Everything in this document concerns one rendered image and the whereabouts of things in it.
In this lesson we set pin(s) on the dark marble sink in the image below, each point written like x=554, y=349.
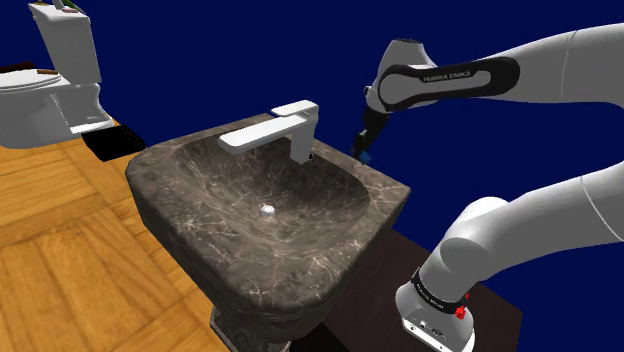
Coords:
x=273, y=273

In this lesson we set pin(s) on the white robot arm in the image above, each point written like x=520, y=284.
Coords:
x=546, y=73

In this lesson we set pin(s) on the dark robot stand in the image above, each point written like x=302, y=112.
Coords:
x=370, y=302

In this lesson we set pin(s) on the small blue object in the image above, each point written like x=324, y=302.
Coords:
x=366, y=158

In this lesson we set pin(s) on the white faucet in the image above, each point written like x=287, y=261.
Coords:
x=263, y=132

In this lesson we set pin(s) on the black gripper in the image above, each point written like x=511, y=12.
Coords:
x=374, y=124

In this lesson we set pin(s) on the white toilet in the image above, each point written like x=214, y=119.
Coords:
x=68, y=44

